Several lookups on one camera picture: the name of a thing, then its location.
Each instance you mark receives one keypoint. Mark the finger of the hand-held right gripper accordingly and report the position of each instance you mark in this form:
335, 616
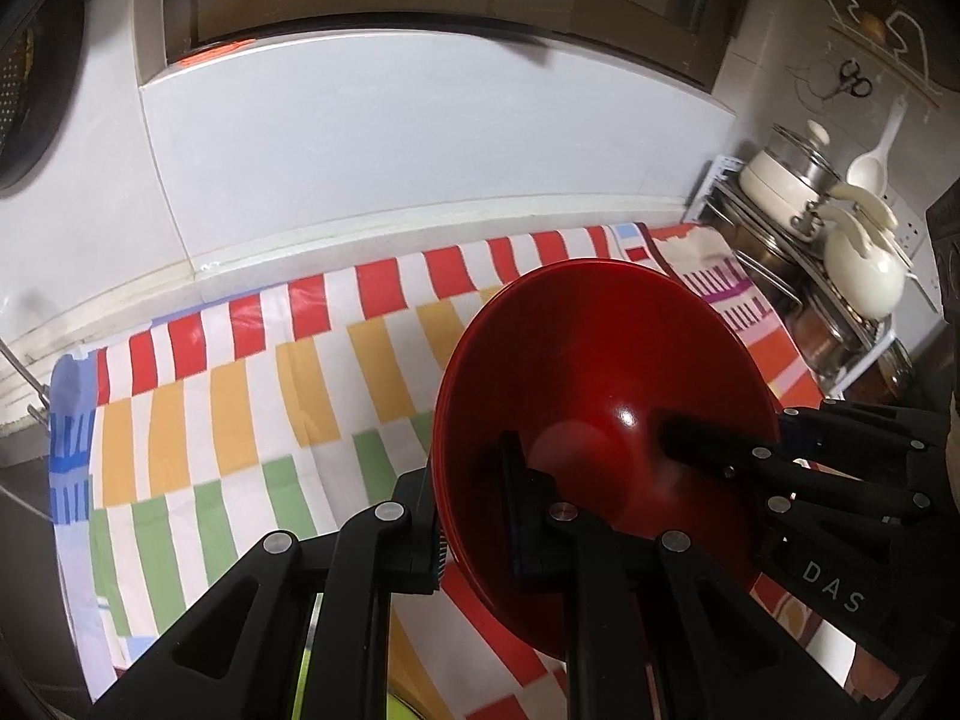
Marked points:
712, 450
799, 429

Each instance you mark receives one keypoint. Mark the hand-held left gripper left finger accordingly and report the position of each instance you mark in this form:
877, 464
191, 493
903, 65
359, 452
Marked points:
420, 532

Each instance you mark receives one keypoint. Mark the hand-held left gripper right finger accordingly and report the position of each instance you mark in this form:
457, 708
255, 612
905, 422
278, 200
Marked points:
517, 510

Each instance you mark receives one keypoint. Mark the red and black bowl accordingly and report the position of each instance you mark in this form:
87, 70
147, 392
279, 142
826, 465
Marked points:
600, 360

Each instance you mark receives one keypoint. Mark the green plate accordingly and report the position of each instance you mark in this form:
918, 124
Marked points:
302, 667

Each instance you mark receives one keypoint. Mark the person's right hand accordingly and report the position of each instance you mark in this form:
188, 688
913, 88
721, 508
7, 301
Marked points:
871, 679

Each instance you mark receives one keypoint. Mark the white shelf rack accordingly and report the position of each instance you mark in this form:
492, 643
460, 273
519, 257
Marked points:
870, 360

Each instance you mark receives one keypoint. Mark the cream ceramic kettle pot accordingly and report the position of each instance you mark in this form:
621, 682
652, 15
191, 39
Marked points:
866, 270

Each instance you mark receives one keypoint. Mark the red-bordered printed towel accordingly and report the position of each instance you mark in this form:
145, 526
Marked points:
720, 270

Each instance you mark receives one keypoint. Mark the colourful striped tablecloth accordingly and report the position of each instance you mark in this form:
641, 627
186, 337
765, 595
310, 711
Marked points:
262, 390

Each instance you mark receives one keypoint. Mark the white pot with lid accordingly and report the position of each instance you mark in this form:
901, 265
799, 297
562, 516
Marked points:
780, 172

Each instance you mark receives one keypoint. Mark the white plastic ladle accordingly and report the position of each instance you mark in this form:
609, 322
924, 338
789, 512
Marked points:
870, 165

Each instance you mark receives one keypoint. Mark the black kitchen scissors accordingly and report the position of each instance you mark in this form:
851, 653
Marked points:
849, 82

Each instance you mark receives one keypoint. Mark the blue and tan printed towel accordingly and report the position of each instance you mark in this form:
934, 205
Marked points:
71, 457

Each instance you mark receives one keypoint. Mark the thin gooseneck faucet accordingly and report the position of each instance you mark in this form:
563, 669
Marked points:
34, 405

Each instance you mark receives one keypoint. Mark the black frying pan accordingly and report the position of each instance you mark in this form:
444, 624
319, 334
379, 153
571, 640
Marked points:
30, 112

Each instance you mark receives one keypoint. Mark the white wall socket panel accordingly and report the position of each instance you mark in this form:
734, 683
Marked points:
906, 229

